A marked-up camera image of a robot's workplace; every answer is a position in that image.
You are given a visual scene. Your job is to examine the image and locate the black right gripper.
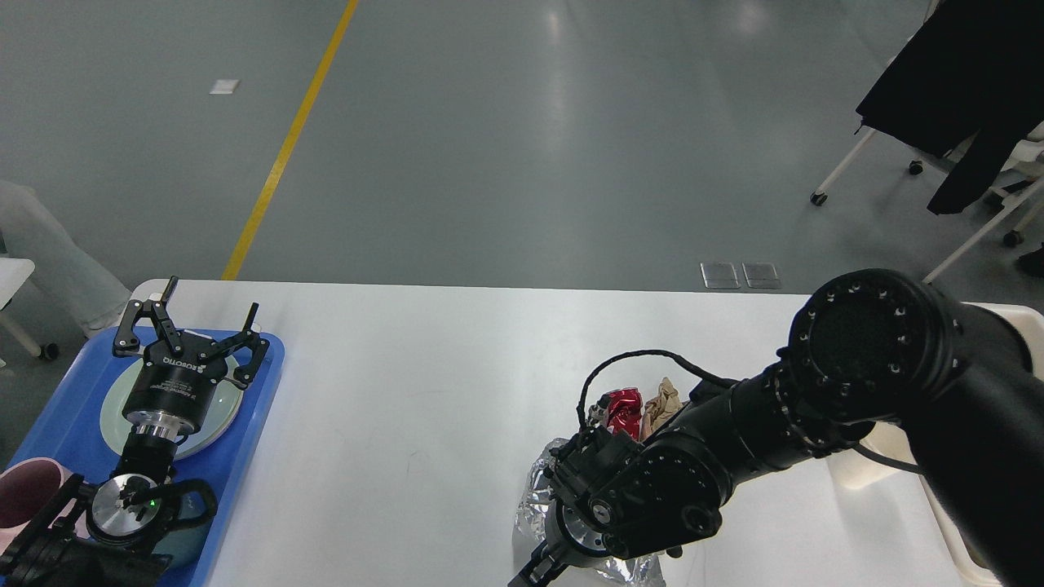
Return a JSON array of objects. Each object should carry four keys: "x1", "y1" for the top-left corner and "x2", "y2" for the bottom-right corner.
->
[{"x1": 507, "y1": 501, "x2": 614, "y2": 587}]

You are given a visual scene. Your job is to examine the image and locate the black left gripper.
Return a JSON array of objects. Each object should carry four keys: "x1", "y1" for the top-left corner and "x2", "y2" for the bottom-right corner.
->
[{"x1": 111, "y1": 277, "x2": 269, "y2": 435}]

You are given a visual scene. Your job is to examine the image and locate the mint green plate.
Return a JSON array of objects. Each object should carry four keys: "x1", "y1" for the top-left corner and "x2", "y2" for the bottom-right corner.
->
[{"x1": 98, "y1": 358, "x2": 245, "y2": 461}]

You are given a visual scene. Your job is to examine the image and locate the foil sheet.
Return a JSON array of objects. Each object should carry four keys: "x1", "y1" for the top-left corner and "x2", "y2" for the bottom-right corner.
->
[{"x1": 512, "y1": 438, "x2": 667, "y2": 586}]

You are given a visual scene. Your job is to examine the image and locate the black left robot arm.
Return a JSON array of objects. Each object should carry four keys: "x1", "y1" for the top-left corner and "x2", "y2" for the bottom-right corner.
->
[{"x1": 2, "y1": 277, "x2": 285, "y2": 586}]

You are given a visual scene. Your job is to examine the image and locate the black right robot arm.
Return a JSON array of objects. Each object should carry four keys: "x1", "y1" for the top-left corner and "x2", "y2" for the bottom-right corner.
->
[{"x1": 511, "y1": 271, "x2": 1043, "y2": 586}]

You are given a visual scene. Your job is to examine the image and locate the blue plastic tray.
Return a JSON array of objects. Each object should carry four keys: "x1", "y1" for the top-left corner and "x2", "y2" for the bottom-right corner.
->
[{"x1": 11, "y1": 332, "x2": 285, "y2": 586}]

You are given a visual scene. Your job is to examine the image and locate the crushed red can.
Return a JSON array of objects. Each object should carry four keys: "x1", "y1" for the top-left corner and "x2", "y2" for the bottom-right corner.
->
[{"x1": 597, "y1": 388, "x2": 644, "y2": 441}]

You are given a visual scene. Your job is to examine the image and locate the white table at left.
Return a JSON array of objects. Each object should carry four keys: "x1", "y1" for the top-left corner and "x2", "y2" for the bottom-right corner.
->
[{"x1": 1, "y1": 255, "x2": 62, "y2": 363}]

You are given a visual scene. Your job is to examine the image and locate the person in grey trousers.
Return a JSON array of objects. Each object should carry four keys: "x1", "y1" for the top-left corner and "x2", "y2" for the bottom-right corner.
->
[{"x1": 1, "y1": 181, "x2": 131, "y2": 338}]

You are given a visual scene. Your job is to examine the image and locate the crumpled brown paper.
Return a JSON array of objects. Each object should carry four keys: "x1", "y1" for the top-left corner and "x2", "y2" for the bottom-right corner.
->
[{"x1": 639, "y1": 377, "x2": 683, "y2": 442}]

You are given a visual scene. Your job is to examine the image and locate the pink mug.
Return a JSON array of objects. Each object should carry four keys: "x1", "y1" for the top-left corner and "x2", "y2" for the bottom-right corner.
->
[{"x1": 1, "y1": 457, "x2": 73, "y2": 551}]

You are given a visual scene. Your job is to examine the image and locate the white paper cup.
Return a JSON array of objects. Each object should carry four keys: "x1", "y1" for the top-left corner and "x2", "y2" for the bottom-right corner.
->
[{"x1": 825, "y1": 422, "x2": 918, "y2": 490}]

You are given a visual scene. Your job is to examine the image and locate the left floor socket plate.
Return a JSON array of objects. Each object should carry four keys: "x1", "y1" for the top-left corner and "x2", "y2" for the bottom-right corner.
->
[{"x1": 699, "y1": 263, "x2": 742, "y2": 290}]

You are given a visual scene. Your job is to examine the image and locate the floor socket plate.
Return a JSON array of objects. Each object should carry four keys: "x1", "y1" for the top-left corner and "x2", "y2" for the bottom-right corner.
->
[
  {"x1": 741, "y1": 263, "x2": 782, "y2": 290},
  {"x1": 699, "y1": 263, "x2": 742, "y2": 290}
]

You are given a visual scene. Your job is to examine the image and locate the right floor socket plate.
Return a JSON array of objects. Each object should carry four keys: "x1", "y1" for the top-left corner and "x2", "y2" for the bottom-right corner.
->
[{"x1": 741, "y1": 263, "x2": 782, "y2": 290}]

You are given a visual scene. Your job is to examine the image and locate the beige plastic bin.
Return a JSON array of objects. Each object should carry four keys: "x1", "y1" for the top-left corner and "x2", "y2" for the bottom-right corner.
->
[{"x1": 922, "y1": 303, "x2": 1043, "y2": 586}]

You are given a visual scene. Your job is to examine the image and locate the white rolling chair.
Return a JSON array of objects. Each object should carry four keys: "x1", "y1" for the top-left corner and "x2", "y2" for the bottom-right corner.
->
[{"x1": 809, "y1": 123, "x2": 1043, "y2": 283}]

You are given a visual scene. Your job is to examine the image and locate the black jacket on chair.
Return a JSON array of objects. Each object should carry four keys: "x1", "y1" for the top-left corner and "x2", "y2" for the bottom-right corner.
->
[{"x1": 856, "y1": 1, "x2": 1043, "y2": 215}]

